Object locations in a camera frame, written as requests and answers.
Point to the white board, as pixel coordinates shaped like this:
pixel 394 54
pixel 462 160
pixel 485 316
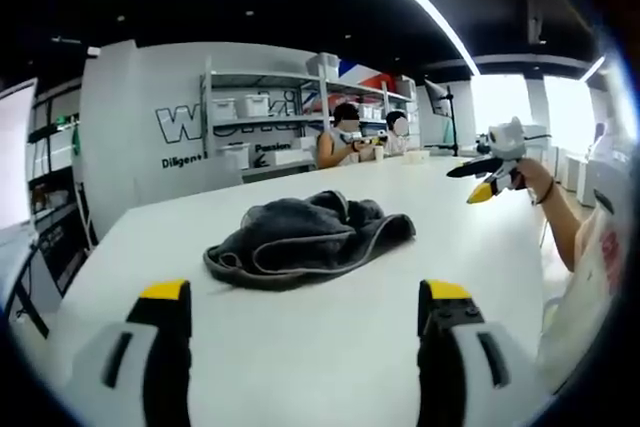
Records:
pixel 16 157

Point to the dark grey towel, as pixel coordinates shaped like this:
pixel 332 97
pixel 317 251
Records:
pixel 305 242

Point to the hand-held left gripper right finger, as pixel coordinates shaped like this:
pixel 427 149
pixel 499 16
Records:
pixel 460 347

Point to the paper cup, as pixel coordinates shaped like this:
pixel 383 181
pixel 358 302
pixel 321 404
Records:
pixel 379 153

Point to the white table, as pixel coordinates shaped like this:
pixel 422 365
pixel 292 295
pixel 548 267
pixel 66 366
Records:
pixel 310 307

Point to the black equipment rack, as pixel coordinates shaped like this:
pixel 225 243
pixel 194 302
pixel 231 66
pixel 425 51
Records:
pixel 52 187

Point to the black monitor on stand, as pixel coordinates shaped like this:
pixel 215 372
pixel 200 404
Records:
pixel 442 102

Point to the person's right hand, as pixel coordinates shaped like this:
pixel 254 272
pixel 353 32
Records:
pixel 532 178

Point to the black wristband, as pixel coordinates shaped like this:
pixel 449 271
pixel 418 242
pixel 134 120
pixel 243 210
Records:
pixel 545 192

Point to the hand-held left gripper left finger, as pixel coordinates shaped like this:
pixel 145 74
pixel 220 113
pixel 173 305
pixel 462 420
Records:
pixel 150 347

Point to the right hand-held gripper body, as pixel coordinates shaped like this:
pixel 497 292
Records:
pixel 507 139

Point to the person's white shirt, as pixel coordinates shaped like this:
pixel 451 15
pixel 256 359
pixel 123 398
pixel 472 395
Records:
pixel 585 292

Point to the white storage box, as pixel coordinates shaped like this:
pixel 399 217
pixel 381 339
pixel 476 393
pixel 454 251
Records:
pixel 235 154
pixel 224 109
pixel 256 106
pixel 322 64

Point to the grey metal shelf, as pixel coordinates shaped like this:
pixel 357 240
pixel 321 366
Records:
pixel 300 117

